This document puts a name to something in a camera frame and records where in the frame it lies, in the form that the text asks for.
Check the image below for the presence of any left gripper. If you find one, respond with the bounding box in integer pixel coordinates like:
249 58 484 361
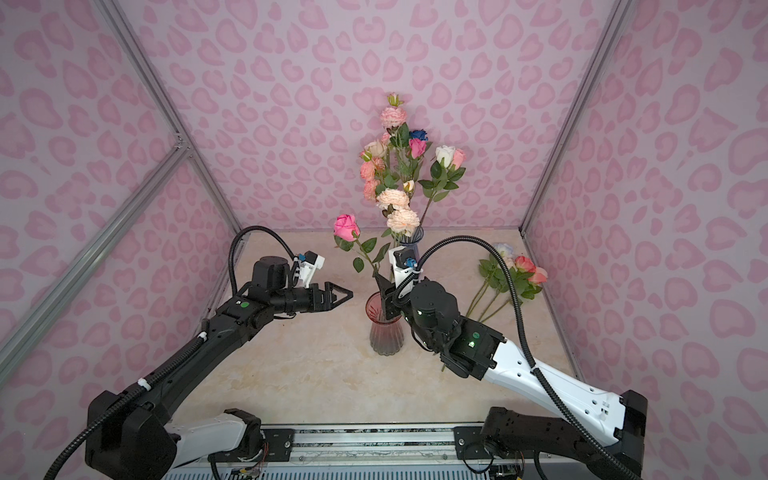
272 281 353 316

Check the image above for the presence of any red glass vase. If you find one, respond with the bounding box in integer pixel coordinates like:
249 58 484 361
365 293 405 356

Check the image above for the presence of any hot pink rose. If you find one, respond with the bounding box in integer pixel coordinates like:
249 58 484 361
333 214 391 298

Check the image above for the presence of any purple blue glass vase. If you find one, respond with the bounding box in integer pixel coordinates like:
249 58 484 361
399 226 425 263

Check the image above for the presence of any peach carnation spray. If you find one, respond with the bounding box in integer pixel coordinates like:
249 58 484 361
376 189 421 242

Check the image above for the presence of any pink rose spray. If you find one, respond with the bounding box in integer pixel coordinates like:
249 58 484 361
359 94 411 202

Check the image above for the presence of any magenta rose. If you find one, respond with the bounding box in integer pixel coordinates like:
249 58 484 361
409 138 427 181

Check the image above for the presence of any blue rose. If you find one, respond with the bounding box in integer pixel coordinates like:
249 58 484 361
409 129 428 142

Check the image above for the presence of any cream white rose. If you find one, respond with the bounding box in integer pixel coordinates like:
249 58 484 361
364 140 388 159

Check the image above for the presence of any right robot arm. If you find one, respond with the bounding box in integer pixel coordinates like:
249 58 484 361
375 275 648 479

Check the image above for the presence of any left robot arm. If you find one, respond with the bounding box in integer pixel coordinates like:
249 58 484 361
84 256 353 479

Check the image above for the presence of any pile of pink flowers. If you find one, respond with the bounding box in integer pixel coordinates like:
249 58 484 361
465 243 549 323

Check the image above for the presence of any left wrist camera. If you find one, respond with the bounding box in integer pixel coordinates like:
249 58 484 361
294 251 325 287

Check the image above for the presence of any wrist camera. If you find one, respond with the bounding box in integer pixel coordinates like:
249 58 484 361
388 245 419 286
294 251 325 287

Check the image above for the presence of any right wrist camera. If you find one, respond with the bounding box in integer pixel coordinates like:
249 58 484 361
388 245 419 286

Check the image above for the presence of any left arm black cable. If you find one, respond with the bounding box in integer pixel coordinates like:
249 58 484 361
227 225 298 298

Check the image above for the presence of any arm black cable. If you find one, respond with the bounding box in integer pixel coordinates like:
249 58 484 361
227 225 298 298
395 235 640 480

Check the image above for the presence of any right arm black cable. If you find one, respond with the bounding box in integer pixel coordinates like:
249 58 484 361
395 235 640 480

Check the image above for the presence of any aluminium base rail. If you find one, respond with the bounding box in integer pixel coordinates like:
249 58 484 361
113 421 637 480

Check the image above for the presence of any left corner aluminium post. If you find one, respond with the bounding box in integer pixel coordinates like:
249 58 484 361
93 0 242 233

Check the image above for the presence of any corner aluminium post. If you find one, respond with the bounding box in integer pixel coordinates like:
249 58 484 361
519 0 637 239
93 0 242 233

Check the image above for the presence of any left diagonal aluminium frame bar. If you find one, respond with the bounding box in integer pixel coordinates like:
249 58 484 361
1 141 189 385

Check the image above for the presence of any right corner aluminium post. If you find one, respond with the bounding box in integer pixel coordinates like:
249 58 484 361
519 0 637 239

